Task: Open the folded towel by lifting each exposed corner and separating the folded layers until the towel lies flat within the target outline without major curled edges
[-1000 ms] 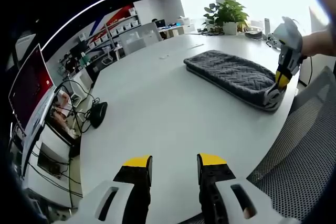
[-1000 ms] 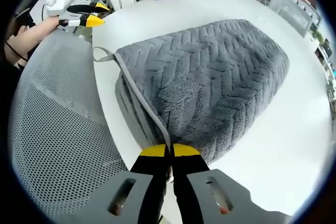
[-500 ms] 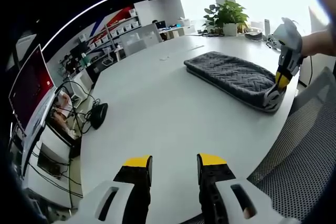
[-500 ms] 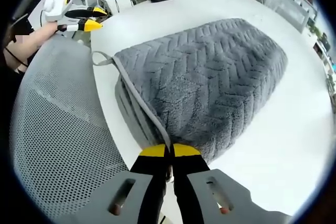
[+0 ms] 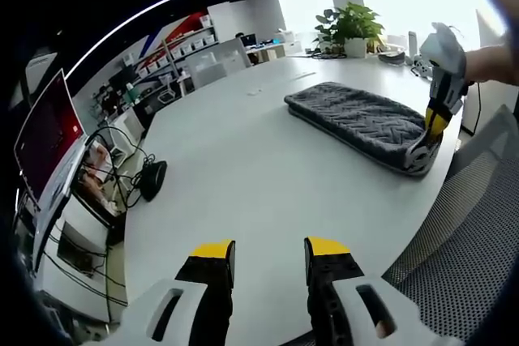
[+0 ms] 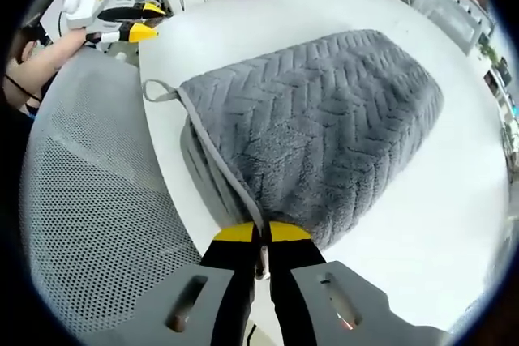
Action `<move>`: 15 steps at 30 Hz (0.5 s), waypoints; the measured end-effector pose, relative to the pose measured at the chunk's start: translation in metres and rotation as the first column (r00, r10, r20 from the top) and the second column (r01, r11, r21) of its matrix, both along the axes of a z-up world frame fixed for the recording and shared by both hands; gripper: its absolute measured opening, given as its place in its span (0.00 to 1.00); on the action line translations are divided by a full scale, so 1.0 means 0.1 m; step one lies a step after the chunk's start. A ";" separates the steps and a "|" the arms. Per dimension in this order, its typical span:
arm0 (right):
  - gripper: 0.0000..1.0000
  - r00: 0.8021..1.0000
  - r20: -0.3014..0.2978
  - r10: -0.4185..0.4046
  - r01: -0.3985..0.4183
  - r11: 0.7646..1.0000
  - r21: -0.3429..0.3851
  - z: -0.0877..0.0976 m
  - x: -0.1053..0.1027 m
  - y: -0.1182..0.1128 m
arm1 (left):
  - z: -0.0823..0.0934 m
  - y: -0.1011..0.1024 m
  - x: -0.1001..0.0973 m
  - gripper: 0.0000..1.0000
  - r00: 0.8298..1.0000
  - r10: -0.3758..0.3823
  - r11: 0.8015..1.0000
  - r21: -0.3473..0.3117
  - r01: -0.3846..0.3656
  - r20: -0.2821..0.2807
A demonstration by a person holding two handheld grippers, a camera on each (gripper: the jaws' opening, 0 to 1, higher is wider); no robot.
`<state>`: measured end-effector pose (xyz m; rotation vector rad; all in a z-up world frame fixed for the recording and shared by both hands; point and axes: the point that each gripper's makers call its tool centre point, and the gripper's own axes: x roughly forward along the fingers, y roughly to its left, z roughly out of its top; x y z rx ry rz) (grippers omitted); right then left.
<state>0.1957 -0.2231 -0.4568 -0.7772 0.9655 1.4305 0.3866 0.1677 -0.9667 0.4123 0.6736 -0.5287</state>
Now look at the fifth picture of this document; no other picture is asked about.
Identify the grey mesh office chair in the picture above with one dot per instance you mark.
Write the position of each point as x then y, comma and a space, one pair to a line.
466, 240

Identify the white desk partition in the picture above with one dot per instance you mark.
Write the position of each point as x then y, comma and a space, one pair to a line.
219, 60

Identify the green potted plant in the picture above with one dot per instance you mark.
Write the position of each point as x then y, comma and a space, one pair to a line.
353, 22

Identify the silver laptop with red screen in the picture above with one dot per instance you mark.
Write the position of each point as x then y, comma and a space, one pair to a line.
44, 135

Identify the dark grey towel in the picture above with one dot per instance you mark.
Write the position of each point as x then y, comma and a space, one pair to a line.
357, 119

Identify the white plant pot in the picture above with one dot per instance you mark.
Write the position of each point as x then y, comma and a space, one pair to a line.
356, 47

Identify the white tall container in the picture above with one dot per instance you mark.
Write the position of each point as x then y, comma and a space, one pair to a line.
412, 44

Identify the black computer mouse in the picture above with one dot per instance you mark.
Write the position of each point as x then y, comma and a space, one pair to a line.
155, 180

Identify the wall shelf with white boxes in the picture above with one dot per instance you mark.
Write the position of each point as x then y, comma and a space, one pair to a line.
178, 48

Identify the white swivel chair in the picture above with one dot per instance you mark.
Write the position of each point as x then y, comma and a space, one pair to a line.
168, 92

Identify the short ceiling light strip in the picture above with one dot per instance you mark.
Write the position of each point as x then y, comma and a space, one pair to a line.
162, 7

